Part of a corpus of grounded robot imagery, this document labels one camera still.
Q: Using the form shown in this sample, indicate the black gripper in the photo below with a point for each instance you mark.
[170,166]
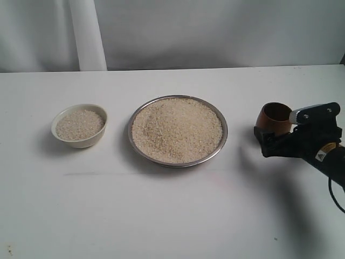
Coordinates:
[316,139]

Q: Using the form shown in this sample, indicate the brown wooden cup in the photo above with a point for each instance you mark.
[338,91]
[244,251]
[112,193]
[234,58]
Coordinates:
[274,117]

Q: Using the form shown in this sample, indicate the rice in steel plate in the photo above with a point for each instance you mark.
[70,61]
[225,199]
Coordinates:
[176,130]

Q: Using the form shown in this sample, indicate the rice in small bowl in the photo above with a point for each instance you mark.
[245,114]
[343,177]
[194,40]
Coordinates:
[79,125]

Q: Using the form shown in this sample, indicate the small cream ceramic bowl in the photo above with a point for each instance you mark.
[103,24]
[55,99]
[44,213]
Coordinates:
[86,143]

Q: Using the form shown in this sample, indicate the round steel plate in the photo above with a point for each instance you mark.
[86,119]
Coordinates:
[172,164]

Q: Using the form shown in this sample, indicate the white backdrop cloth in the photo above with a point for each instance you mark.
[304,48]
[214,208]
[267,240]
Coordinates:
[42,36]

